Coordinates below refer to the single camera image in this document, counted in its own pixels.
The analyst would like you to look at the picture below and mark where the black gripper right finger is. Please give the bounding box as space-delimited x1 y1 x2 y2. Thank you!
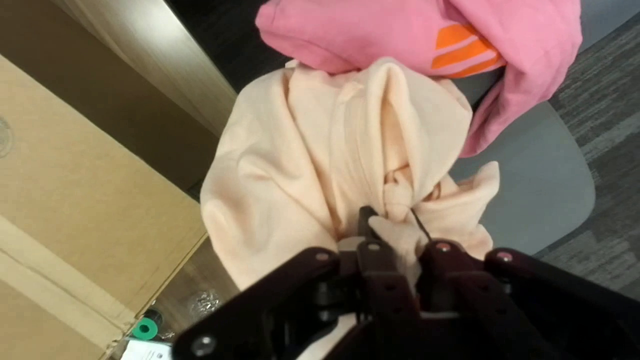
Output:
413 214 484 315

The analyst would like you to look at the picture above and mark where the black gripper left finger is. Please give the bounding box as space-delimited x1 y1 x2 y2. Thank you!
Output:
355 207 418 321

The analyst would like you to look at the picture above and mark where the cream t-shirt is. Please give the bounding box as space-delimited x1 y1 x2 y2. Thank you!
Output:
199 60 500 288

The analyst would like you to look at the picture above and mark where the pink t-shirt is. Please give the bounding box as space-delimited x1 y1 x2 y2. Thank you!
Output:
254 0 582 159

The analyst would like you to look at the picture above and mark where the grey chair front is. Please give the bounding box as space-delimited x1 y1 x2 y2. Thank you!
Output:
451 105 595 254

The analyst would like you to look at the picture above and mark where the brown cardboard box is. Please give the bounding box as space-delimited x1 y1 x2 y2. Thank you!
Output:
0 59 205 360

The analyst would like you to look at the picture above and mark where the green tape roll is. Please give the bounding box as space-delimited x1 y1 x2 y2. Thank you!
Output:
129 317 159 341

